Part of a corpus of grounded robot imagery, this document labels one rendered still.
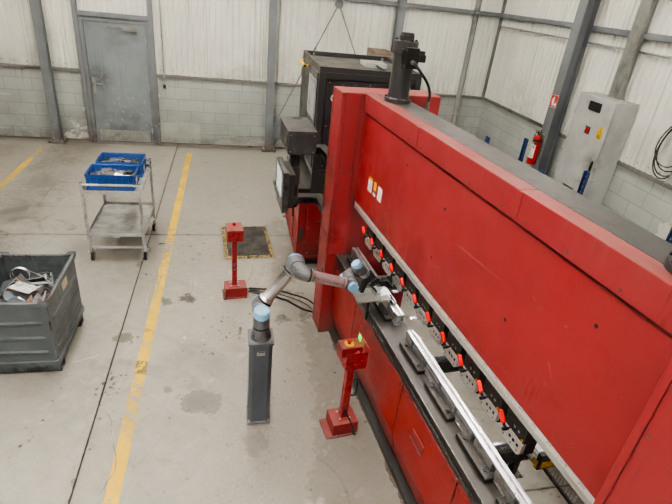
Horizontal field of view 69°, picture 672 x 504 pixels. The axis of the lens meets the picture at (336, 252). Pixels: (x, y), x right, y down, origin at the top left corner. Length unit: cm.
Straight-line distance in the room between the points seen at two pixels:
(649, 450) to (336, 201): 312
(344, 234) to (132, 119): 666
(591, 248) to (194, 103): 885
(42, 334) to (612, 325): 389
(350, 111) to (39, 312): 283
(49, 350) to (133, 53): 660
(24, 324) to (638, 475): 399
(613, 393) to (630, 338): 22
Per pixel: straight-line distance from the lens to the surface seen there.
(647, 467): 176
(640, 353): 195
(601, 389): 210
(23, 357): 468
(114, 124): 1041
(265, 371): 369
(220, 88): 1006
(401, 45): 372
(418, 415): 321
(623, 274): 192
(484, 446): 287
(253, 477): 375
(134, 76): 1014
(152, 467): 387
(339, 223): 433
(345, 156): 410
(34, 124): 1083
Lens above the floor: 299
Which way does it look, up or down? 28 degrees down
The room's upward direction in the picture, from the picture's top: 6 degrees clockwise
